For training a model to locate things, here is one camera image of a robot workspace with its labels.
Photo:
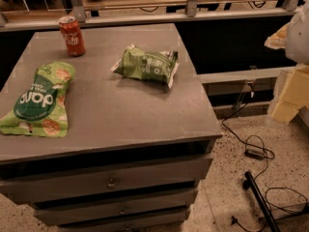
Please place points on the metal railing frame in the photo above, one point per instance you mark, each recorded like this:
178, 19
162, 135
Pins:
190, 11

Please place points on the black power adapter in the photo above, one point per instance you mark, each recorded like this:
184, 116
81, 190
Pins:
254, 154

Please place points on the black stand leg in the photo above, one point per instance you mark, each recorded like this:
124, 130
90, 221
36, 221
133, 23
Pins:
250, 183

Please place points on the red cola can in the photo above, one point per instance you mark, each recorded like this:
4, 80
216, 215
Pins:
70, 30

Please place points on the light green snack bag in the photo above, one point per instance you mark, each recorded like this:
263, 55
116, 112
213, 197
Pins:
41, 110

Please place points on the grey drawer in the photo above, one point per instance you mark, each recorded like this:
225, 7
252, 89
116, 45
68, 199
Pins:
118, 207
130, 223
95, 180

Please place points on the bottom grey drawer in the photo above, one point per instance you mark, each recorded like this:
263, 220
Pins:
130, 223

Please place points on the top grey drawer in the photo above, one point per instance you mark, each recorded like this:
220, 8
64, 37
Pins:
95, 180

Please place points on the middle grey drawer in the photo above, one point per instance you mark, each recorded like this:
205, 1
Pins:
118, 207

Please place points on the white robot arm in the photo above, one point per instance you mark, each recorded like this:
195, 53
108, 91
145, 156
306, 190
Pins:
291, 92

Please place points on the grey drawer cabinet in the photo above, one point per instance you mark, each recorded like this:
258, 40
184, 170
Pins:
116, 120

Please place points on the green jalapeno chip bag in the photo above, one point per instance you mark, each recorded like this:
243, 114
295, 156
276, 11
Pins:
139, 64

